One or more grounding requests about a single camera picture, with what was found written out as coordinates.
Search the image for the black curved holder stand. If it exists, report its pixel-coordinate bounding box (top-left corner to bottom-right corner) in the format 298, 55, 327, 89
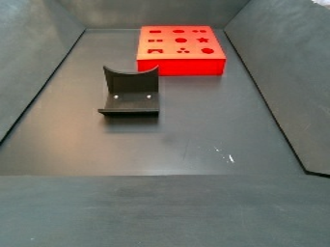
97, 67, 160, 116

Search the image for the red shape sorter block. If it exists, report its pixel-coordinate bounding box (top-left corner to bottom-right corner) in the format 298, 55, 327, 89
136, 25, 227, 76

